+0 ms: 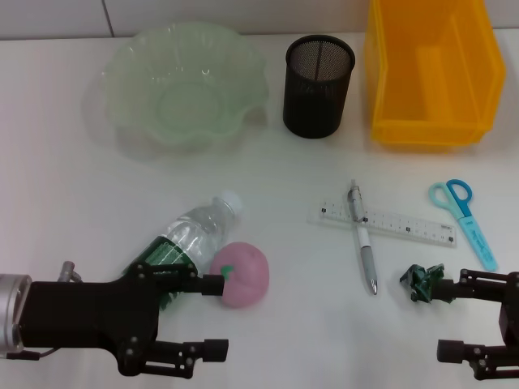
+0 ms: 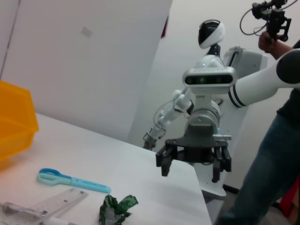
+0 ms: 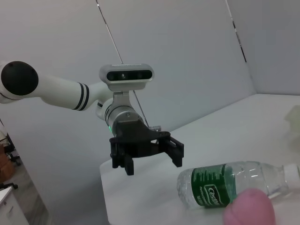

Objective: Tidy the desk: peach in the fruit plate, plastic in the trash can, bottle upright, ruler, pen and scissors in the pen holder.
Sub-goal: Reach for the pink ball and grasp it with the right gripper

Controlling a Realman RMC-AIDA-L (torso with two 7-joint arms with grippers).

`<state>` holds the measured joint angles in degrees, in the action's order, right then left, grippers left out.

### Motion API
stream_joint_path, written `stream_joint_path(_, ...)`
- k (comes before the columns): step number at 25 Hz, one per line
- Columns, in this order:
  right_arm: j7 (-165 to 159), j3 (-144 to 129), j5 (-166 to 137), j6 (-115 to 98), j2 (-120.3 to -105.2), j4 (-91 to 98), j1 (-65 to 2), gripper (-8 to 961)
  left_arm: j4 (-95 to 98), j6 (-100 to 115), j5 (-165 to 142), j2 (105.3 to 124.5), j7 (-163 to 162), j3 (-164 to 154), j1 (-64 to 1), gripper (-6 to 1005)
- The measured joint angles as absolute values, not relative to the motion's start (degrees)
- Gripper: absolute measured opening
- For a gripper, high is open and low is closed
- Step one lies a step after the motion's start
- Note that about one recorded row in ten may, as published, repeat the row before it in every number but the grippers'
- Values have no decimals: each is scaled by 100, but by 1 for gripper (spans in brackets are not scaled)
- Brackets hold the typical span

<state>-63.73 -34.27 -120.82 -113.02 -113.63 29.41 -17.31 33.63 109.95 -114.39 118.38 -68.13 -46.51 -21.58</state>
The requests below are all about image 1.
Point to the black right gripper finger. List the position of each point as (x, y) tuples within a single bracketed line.
[(450, 351), (482, 287)]

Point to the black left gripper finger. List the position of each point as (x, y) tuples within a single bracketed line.
[(211, 285), (215, 350)]

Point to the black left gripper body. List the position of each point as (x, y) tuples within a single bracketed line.
[(81, 316)]

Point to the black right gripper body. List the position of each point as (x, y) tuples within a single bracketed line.
[(511, 312)]

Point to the pink toy peach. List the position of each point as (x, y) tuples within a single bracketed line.
[(247, 271)]

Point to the blue teal scissors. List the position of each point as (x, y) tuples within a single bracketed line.
[(476, 235)]

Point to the clear green-label water bottle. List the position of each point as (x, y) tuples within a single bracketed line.
[(194, 231)]

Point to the green plastic wrapper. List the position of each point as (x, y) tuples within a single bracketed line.
[(417, 281)]

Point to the clear plastic ruler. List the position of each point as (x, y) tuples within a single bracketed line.
[(405, 227)]

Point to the silver white ballpoint pen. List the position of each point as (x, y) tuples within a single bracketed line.
[(366, 255)]

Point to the green glass fruit plate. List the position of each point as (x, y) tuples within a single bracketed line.
[(182, 93)]

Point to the black mesh pen holder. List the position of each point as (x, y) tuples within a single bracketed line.
[(312, 105)]

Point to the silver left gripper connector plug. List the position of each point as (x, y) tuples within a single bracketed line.
[(69, 270)]

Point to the yellow plastic bin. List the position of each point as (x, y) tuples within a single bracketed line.
[(438, 117)]

